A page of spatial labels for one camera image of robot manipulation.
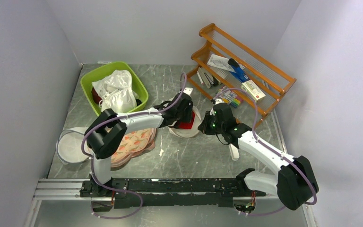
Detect red garment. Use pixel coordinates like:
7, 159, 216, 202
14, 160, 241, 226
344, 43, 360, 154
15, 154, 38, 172
174, 112, 195, 130

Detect white satin bra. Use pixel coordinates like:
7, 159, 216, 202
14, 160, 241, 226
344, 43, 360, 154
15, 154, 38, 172
98, 69, 138, 112

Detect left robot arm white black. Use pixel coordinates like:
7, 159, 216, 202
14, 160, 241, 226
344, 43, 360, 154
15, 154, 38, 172
80, 88, 193, 198

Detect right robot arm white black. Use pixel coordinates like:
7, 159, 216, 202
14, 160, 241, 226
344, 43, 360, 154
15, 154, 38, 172
198, 103, 319, 210

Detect colourful marker pack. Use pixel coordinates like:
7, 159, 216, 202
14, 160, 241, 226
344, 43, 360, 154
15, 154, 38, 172
219, 91, 243, 108

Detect white plastic bar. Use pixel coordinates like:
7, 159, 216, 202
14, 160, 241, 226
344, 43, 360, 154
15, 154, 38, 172
228, 144, 240, 161

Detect white black items under rack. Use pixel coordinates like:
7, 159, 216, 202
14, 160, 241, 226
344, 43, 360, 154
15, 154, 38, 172
197, 67, 221, 88

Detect white green box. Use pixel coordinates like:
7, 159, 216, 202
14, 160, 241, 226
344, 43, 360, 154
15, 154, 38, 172
241, 80, 266, 103

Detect orange wooden rack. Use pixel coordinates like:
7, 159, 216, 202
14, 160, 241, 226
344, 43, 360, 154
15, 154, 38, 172
187, 23, 296, 126

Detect floral peach placemat stack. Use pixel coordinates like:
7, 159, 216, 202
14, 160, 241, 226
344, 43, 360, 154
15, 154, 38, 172
111, 128, 156, 168

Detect white packet on rack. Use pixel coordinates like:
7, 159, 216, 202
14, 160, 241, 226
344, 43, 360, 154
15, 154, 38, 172
207, 54, 235, 72

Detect white cloth in basin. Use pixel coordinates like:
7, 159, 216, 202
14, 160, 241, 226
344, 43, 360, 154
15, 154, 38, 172
91, 78, 138, 114

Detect green plastic basin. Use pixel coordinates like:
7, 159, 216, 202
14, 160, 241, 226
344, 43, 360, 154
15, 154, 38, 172
80, 61, 148, 116

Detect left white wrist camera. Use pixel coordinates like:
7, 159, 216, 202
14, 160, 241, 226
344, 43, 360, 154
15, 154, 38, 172
183, 87, 194, 96

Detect blue handled tool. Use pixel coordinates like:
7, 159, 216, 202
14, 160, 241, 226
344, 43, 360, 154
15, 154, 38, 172
227, 58, 249, 83

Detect aluminium rail frame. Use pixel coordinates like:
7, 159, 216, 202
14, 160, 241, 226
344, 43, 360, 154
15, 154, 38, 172
25, 179, 317, 227

